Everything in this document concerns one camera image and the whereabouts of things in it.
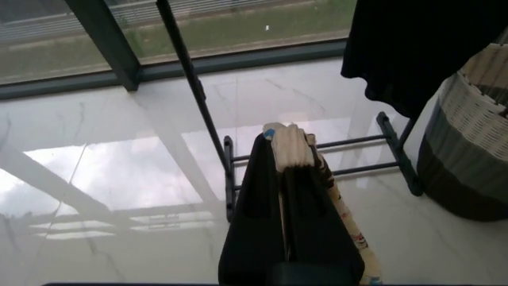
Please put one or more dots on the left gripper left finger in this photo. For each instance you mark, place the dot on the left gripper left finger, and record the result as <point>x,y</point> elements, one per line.
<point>250,238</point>

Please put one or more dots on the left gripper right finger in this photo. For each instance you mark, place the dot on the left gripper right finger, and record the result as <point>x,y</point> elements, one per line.
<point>317,238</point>

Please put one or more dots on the cream printed garment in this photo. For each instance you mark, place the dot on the cream printed garment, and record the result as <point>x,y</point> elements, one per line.
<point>291,147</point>

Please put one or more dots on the black garment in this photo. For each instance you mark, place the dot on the black garment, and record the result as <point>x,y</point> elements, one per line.
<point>416,47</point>

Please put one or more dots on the black clothes rack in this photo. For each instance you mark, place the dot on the black clothes rack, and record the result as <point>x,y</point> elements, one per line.
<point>401,159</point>

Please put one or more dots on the white laundry basket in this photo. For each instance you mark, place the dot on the white laundry basket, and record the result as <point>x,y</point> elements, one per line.
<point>468,159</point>

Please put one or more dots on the window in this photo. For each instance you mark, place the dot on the window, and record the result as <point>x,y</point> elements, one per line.
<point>111,47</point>

